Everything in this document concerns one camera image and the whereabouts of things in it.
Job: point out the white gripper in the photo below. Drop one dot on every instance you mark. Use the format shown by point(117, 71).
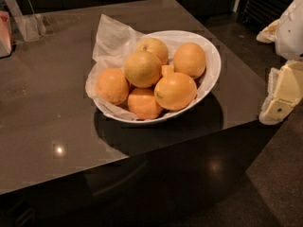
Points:
point(291, 32)

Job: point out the white ceramic bowl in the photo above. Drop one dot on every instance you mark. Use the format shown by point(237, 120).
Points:
point(210, 57)

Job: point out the dark slatted cabinet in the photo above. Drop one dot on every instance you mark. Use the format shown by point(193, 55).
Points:
point(262, 12)

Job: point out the small hidden orange middle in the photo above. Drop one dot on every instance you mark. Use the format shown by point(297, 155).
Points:
point(167, 69)

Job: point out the white paper liner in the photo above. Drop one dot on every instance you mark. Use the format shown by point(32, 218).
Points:
point(113, 41)

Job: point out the pink white box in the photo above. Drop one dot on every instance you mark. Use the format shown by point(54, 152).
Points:
point(5, 35)

